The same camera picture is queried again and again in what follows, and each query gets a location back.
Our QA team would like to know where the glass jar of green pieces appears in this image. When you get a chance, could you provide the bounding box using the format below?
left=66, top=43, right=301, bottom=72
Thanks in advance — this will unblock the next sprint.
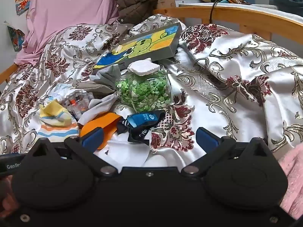
left=115, top=66, right=172, bottom=114

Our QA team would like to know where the white teal tissue packet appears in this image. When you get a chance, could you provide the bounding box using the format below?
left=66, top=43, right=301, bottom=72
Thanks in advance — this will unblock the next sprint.
left=47, top=83, right=80, bottom=102

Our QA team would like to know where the pink bed sheet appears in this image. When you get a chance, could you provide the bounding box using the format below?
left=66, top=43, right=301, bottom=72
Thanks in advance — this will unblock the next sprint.
left=14, top=0, right=119, bottom=66

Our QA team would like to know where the dark blue cloth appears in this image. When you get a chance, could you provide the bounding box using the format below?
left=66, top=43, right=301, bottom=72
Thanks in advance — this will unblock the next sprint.
left=269, top=0, right=303, bottom=17

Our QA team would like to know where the white crochet jar cover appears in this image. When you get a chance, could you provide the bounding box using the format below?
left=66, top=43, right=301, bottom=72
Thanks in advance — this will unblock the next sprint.
left=127, top=60, right=160, bottom=76

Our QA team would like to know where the white cloth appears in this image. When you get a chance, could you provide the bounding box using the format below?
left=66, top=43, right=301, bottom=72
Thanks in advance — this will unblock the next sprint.
left=93, top=132, right=171, bottom=169

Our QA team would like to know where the light grey cloth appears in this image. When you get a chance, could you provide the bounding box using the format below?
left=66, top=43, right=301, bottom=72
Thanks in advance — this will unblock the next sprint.
left=77, top=94, right=119, bottom=126

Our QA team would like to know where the grey box with cartoon print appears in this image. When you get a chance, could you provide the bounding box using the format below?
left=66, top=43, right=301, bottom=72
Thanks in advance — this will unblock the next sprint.
left=92, top=22, right=183, bottom=72

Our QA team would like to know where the floral satin blanket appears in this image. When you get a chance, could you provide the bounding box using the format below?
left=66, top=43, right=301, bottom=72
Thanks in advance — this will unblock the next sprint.
left=0, top=14, right=303, bottom=169

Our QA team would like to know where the orange sock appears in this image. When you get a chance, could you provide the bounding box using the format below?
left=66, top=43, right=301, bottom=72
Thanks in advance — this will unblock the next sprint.
left=80, top=112, right=123, bottom=150

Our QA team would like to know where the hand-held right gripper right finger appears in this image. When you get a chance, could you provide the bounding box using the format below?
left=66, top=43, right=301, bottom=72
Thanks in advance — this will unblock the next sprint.
left=181, top=127, right=271, bottom=178

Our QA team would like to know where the colourful cartoon wall poster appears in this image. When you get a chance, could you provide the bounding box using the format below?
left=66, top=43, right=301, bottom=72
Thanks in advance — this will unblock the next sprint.
left=14, top=0, right=34, bottom=16

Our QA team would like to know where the black cable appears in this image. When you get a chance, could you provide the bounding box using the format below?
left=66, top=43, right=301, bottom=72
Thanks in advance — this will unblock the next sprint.
left=208, top=0, right=221, bottom=25

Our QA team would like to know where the pink fleece garment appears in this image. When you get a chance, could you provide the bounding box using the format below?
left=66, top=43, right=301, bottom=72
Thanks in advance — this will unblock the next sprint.
left=278, top=143, right=303, bottom=221

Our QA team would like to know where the wooden bed frame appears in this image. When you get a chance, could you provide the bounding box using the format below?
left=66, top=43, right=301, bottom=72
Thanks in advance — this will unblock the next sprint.
left=0, top=0, right=303, bottom=86

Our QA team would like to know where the striped yellow blue sock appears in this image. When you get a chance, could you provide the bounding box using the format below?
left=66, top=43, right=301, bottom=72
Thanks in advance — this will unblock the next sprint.
left=35, top=99, right=80, bottom=147

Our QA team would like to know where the beige knitted cloth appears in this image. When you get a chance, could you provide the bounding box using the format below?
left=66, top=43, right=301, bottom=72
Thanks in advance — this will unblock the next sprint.
left=71, top=78, right=115, bottom=96

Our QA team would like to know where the dark grey cloth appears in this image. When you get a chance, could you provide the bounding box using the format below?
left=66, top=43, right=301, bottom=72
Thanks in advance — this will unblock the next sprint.
left=93, top=64, right=123, bottom=87

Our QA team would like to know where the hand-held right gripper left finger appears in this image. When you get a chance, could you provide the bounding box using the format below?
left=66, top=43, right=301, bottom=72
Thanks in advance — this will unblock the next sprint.
left=30, top=126, right=118, bottom=177

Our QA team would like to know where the blue orange wall poster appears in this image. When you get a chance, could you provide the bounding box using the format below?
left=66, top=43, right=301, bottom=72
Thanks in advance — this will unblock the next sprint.
left=3, top=21, right=25, bottom=52

